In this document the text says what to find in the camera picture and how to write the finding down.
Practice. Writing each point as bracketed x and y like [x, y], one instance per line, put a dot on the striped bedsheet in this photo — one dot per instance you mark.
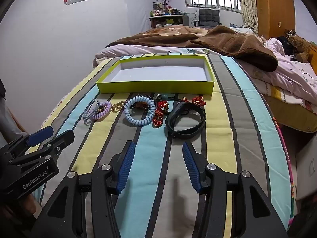
[223, 141]

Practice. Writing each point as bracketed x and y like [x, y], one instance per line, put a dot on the cluster of desk bottles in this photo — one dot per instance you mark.
[161, 10]

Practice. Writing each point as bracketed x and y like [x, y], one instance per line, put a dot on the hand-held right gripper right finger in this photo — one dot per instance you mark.
[192, 167]

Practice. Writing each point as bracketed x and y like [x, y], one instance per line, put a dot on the green cardboard box tray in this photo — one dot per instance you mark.
[161, 73]

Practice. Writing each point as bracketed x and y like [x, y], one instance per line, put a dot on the brown teddy bear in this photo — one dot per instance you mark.
[301, 44]

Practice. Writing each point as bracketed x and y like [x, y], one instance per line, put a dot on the wooden wardrobe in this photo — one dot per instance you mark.
[272, 7]

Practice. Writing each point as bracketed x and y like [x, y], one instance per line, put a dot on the dark clothing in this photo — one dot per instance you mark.
[284, 43]

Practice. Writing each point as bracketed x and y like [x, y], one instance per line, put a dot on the black smart band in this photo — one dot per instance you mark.
[173, 117]

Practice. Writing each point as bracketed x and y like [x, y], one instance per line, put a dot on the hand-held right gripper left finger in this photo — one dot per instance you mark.
[126, 163]

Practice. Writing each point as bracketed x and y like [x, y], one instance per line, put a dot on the yellow mattress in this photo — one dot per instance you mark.
[284, 111]

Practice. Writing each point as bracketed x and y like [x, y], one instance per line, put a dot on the patterned curtain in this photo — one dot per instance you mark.
[249, 5]

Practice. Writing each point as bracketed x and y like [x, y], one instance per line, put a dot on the black office chair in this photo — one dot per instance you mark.
[209, 16]

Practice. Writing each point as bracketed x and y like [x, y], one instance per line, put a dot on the white desk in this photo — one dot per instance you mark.
[168, 18]

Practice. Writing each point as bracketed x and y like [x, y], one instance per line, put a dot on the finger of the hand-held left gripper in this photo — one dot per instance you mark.
[40, 133]
[62, 140]

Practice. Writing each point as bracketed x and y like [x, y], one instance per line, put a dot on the brown fleece blanket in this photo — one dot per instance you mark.
[235, 44]

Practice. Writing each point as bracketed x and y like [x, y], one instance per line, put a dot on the white cabinet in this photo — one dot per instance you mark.
[308, 168]

